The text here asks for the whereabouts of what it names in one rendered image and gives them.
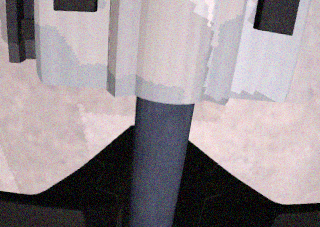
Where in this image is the blue-grey cylinder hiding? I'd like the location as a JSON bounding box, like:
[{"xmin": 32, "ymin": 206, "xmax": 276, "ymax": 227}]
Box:
[{"xmin": 128, "ymin": 96, "xmax": 195, "ymax": 227}]

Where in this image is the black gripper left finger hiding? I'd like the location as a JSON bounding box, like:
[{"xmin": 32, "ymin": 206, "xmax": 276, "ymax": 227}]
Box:
[{"xmin": 0, "ymin": 124, "xmax": 135, "ymax": 227}]

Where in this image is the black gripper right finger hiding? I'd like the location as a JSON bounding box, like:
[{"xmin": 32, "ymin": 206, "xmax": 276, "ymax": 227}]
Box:
[{"xmin": 172, "ymin": 140, "xmax": 320, "ymax": 227}]

